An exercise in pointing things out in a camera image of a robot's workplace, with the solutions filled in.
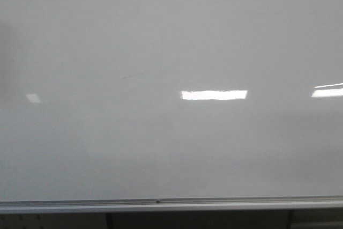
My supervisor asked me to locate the white whiteboard with aluminium frame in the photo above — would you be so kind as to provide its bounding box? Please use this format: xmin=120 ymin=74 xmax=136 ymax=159
xmin=1 ymin=0 xmax=342 ymax=214

